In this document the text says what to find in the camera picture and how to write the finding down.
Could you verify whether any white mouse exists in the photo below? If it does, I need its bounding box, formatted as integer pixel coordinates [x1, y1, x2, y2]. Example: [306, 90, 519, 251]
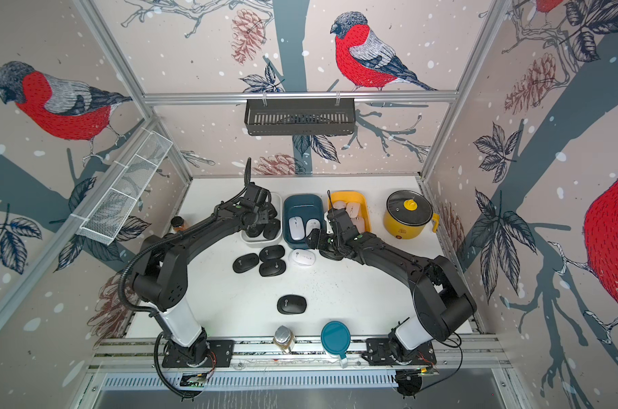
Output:
[288, 216, 306, 241]
[289, 249, 317, 268]
[306, 219, 321, 237]

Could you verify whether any white mouse top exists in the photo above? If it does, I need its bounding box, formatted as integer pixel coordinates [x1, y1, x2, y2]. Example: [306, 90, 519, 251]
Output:
[289, 249, 317, 268]

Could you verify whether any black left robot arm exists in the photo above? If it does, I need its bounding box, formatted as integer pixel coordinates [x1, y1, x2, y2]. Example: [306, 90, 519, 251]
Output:
[121, 182, 274, 348]

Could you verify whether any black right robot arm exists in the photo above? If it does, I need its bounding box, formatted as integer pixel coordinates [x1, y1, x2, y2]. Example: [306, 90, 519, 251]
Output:
[305, 209, 477, 351]

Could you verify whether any white storage box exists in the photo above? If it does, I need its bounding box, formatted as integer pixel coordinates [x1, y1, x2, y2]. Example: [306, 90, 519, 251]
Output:
[240, 193, 282, 248]

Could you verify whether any teal storage box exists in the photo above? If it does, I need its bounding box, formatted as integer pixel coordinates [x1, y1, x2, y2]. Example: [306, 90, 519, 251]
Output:
[282, 194, 325, 250]

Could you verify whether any yellow storage box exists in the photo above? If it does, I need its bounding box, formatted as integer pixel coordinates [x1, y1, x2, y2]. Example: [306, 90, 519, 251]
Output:
[328, 191, 371, 233]

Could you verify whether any black mouse top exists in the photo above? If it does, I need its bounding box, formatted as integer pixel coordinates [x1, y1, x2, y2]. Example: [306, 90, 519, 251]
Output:
[259, 245, 285, 262]

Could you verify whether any yellow electric cooking pot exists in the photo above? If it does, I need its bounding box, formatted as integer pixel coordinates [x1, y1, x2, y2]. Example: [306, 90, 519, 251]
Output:
[383, 206, 440, 240]

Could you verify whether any brown spice jar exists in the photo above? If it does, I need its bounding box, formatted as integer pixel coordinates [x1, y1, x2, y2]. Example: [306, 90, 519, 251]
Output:
[170, 216, 187, 232]

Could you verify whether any glass pot lid yellow knob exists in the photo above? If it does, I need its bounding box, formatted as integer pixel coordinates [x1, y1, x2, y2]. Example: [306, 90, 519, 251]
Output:
[386, 190, 434, 227]

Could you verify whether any teal round lid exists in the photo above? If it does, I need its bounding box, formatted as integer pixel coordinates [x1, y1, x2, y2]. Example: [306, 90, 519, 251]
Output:
[320, 320, 351, 368]

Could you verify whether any small glass bottle metal cap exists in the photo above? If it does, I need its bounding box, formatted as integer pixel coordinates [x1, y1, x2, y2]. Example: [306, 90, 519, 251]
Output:
[273, 325, 295, 354]

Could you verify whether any black hanging wire basket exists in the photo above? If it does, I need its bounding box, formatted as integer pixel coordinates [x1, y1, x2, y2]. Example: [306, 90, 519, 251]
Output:
[244, 98, 356, 136]

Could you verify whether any black corrugated cable conduit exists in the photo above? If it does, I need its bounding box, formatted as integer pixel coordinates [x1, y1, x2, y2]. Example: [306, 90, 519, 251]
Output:
[117, 157, 254, 314]

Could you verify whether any white wire mesh shelf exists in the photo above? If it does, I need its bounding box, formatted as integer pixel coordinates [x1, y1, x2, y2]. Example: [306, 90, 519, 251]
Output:
[76, 131, 173, 245]

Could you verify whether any aluminium mounting rail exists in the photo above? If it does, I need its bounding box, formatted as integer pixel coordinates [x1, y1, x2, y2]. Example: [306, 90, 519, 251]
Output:
[91, 334, 512, 392]

